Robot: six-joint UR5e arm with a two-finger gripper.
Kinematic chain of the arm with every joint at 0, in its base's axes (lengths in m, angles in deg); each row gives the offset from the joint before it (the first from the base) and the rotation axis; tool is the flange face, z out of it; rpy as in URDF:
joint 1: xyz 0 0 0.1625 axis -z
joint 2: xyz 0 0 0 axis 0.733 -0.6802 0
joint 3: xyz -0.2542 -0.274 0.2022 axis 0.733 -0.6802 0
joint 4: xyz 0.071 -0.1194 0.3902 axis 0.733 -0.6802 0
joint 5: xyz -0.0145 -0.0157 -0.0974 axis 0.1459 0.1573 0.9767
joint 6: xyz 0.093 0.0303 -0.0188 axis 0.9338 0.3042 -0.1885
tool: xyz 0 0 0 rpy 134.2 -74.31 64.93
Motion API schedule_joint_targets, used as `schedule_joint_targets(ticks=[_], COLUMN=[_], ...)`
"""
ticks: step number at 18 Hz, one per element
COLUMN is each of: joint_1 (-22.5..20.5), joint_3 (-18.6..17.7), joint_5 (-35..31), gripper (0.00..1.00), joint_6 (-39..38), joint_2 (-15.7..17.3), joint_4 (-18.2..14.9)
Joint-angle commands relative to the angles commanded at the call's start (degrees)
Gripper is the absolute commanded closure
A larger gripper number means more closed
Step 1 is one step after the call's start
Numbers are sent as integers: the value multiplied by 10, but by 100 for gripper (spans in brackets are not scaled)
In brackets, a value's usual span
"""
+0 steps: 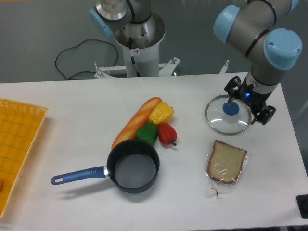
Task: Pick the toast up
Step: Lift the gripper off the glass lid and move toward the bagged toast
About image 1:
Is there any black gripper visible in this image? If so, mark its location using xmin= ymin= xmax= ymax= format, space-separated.
xmin=224 ymin=73 xmax=278 ymax=125

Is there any toast slice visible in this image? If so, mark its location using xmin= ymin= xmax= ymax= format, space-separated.
xmin=205 ymin=140 xmax=248 ymax=199

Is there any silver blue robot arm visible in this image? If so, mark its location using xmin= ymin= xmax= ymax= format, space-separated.
xmin=89 ymin=0 xmax=302 ymax=124

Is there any glass pot lid blue knob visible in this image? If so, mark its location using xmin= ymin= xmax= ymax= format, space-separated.
xmin=205 ymin=95 xmax=252 ymax=136

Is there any yellow bell pepper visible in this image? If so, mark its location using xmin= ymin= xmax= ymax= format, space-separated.
xmin=149 ymin=102 xmax=174 ymax=125

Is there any red bell pepper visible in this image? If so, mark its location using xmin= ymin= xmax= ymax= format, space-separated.
xmin=158 ymin=123 xmax=177 ymax=146

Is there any green bell pepper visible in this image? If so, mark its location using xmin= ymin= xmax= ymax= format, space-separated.
xmin=134 ymin=123 xmax=158 ymax=146

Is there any orange baguette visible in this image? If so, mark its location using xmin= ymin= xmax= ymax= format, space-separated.
xmin=111 ymin=97 xmax=162 ymax=149

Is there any black device at table edge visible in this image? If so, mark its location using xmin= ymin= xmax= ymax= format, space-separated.
xmin=296 ymin=194 xmax=308 ymax=219

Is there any yellow plastic basket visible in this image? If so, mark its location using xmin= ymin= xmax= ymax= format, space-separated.
xmin=0 ymin=98 xmax=48 ymax=218

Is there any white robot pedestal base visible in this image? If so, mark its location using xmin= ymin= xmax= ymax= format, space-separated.
xmin=93 ymin=13 xmax=230 ymax=79

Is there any black saucepan blue handle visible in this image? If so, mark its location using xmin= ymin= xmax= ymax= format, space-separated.
xmin=51 ymin=140 xmax=160 ymax=194

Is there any black cable on floor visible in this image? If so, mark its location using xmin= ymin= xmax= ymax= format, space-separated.
xmin=55 ymin=38 xmax=119 ymax=80

